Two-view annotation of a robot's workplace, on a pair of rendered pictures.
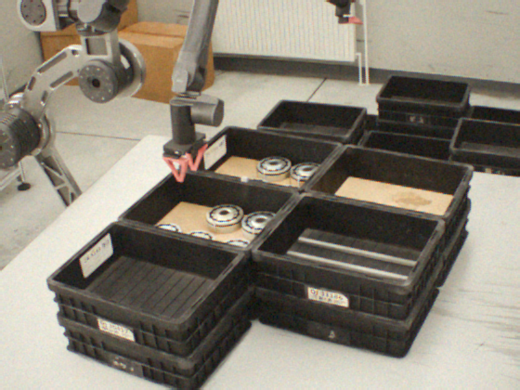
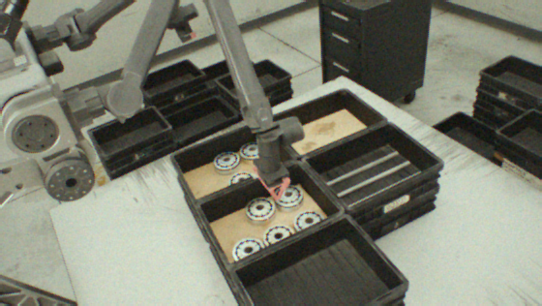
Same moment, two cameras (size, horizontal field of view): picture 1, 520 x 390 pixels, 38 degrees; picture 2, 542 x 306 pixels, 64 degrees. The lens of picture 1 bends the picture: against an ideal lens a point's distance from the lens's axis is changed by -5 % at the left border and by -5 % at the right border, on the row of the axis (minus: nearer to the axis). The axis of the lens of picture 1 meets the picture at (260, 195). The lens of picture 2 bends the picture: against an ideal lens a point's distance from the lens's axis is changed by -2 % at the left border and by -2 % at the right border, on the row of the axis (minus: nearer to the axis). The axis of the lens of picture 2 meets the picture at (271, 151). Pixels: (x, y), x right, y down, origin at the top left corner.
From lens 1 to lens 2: 1.46 m
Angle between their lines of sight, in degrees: 43
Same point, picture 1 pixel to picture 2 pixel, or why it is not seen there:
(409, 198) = (320, 128)
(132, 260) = (254, 287)
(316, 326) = (386, 227)
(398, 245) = (365, 153)
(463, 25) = (111, 32)
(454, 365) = (455, 192)
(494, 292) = not seen: hidden behind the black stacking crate
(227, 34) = not seen: outside the picture
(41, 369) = not seen: outside the picture
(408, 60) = (82, 74)
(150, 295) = (312, 293)
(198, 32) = (250, 72)
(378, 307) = (424, 188)
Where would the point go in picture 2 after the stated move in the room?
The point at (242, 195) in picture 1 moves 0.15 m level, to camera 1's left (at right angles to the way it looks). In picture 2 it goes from (257, 188) to (232, 217)
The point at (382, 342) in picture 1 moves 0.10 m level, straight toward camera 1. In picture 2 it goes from (424, 207) to (450, 220)
